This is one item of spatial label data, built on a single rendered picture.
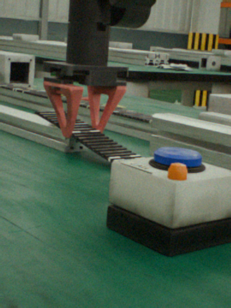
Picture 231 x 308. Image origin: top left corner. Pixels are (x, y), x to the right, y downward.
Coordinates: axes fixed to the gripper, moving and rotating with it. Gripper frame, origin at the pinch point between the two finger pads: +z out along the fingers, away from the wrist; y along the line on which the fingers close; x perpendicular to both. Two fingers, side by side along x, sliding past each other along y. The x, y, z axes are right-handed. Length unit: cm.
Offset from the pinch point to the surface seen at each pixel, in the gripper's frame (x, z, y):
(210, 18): 514, -43, 609
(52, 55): 265, 4, 173
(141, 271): -35.8, 2.9, -21.2
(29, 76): 73, 0, 37
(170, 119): -21.7, -5.2, -5.3
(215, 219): -34.9, 0.6, -12.6
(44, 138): 6.1, 2.1, -2.1
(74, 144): 0.9, 2.0, -0.5
